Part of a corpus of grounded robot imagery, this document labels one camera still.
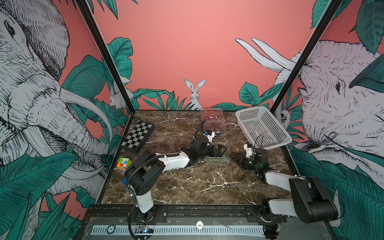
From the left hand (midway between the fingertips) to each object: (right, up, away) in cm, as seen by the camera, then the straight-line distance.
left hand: (223, 147), depth 84 cm
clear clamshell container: (-2, -11, +9) cm, 14 cm away
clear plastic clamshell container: (-10, +25, +34) cm, 44 cm away
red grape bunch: (-4, +21, +31) cm, 37 cm away
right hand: (+5, -5, +4) cm, 8 cm away
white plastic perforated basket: (+33, +10, +26) cm, 43 cm away
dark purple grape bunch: (-2, +12, +22) cm, 25 cm away
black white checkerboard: (-57, +4, +16) cm, 59 cm away
